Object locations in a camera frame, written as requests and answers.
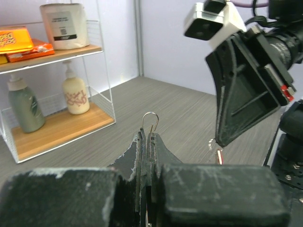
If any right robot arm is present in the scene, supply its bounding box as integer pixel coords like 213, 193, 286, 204
205, 16, 303, 147

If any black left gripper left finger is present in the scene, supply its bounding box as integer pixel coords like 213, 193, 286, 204
0, 130, 147, 227

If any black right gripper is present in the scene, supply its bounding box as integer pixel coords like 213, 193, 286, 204
205, 25, 297, 147

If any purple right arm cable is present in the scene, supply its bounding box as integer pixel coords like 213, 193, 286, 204
231, 0, 268, 9

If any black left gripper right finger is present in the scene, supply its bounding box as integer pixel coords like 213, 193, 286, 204
146, 133, 291, 227

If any white pouch bag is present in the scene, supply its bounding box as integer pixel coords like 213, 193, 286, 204
40, 3, 90, 50

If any white paper cup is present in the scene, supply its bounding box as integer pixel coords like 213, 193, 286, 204
62, 60, 90, 115

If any large metal keyring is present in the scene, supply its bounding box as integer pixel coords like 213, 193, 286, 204
141, 111, 160, 135

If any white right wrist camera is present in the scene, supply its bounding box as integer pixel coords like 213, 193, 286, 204
184, 0, 247, 50

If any orange snack box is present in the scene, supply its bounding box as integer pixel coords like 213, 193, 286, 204
0, 26, 55, 64

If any silver key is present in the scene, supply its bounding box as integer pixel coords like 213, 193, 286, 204
208, 138, 216, 151

